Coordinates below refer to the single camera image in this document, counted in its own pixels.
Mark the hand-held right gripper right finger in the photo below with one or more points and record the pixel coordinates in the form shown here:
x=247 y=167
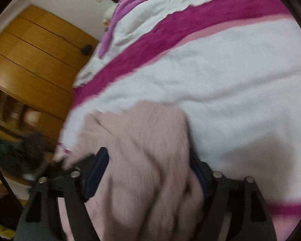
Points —
x=200 y=174

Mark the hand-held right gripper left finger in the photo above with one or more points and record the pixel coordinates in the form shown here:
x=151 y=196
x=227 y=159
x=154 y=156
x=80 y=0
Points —
x=97 y=170

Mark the pink knit sweater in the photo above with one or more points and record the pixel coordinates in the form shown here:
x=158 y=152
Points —
x=145 y=155

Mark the dark clutter pile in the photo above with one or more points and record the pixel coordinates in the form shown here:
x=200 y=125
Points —
x=22 y=153

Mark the white blanket with magenta stripe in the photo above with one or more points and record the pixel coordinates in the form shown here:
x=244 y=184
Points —
x=228 y=80

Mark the small black device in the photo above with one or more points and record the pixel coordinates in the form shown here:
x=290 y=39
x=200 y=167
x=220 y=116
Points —
x=87 y=49

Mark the wooden wardrobe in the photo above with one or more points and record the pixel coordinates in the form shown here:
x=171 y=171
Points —
x=40 y=62

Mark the purple quilt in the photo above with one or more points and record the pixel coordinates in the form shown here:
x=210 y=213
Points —
x=120 y=12

